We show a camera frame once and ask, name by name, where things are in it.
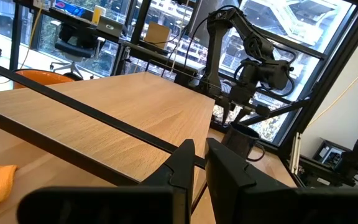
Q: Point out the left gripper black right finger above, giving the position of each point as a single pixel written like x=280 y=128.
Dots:
x=244 y=199

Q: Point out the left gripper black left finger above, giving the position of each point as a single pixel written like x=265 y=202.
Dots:
x=172 y=199

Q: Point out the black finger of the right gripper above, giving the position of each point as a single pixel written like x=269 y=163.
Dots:
x=226 y=114
x=239 y=114

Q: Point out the black mug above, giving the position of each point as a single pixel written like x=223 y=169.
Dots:
x=238 y=143

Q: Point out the large orange mug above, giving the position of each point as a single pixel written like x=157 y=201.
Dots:
x=42 y=77

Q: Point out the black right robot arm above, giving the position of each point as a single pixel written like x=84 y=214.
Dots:
x=216 y=46

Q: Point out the white aluminium profile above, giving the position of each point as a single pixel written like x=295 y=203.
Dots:
x=295 y=152

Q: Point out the black electronics box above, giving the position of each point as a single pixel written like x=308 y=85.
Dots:
x=329 y=154

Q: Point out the cardboard box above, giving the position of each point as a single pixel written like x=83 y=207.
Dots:
x=157 y=35

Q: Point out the black office desk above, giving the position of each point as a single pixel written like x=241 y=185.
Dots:
x=141 y=51

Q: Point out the grey laptop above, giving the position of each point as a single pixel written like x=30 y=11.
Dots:
x=109 y=28

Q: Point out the yellow cup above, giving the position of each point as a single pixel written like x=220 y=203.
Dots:
x=97 y=15

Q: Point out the wooden shelf with black frame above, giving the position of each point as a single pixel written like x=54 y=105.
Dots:
x=120 y=109

